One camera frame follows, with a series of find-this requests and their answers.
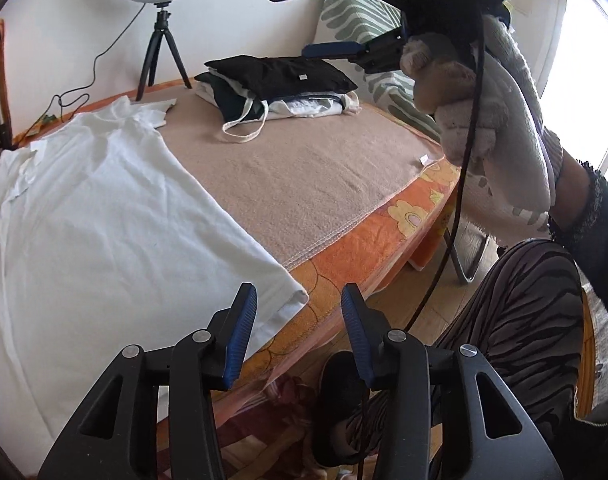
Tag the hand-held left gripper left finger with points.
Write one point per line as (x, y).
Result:
(241, 330)

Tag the person's right forearm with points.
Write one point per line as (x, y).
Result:
(598, 240)

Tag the black mini tripod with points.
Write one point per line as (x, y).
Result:
(160, 30)

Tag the small colourful cloth scrap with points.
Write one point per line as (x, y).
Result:
(46, 120)

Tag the wooden chair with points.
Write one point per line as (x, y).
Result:
(588, 360)

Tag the person's leg in striped pants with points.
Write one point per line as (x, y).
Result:
(508, 320)

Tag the bright window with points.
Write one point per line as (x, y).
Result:
(588, 60)

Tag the white t-shirt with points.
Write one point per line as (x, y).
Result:
(109, 220)

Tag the orange upright board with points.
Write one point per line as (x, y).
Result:
(4, 70)

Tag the metal chair leg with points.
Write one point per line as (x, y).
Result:
(458, 265)

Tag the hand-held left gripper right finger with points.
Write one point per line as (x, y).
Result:
(356, 330)

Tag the green leaf pattern pillow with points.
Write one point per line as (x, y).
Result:
(359, 20)

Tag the person's right hand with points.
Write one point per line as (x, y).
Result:
(508, 125)

